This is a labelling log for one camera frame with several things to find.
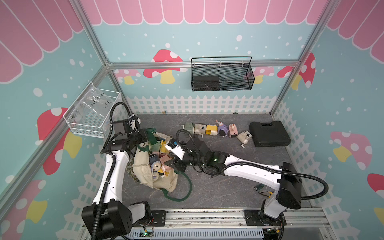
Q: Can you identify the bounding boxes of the yellow handled pliers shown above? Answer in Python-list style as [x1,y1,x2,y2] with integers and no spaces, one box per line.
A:
[258,191,274,198]

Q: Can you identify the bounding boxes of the clear wall bin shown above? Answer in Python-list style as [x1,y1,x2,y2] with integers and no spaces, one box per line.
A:
[63,82,122,139]

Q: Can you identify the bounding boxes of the cream crank pencil sharpener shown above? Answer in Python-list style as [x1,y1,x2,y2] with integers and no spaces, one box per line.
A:
[237,131,253,149]

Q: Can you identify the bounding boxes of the pink pencil sharpener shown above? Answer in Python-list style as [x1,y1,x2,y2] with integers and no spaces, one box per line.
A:
[229,124,239,138]

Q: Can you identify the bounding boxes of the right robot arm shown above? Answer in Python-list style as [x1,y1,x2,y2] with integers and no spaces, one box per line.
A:
[166,129,329,226]

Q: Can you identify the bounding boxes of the cream canvas tote bag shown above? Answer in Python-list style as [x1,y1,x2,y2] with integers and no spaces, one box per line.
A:
[126,129,193,202]

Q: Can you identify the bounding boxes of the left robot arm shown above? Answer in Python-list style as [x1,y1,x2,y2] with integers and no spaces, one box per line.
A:
[81,102,153,240]

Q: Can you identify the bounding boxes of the black box in basket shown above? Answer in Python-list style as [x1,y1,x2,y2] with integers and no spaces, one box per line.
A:
[192,76,220,92]

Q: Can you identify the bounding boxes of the beige pencil sharpener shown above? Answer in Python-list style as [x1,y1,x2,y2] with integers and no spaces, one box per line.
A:
[194,124,207,137]

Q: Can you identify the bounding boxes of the blue grey pencil sharpener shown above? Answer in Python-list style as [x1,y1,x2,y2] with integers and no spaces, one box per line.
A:
[149,155,162,172]

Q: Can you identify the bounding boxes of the purple pencil sharpener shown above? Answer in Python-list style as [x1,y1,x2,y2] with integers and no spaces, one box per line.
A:
[216,120,229,137]

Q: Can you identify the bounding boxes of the black wire mesh basket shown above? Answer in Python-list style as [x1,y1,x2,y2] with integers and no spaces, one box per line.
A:
[191,56,255,91]

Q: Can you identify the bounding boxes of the yellow pencil sharpener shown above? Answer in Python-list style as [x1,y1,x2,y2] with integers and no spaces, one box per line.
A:
[206,125,218,136]

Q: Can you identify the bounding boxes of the green pencil sharpener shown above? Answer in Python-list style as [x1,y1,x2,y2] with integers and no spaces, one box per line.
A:
[181,122,195,135]

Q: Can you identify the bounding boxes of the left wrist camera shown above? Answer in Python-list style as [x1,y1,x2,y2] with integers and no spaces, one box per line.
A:
[129,115,141,132]

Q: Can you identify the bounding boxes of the black plastic tool case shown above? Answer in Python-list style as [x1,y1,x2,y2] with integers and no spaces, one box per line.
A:
[249,121,292,148]

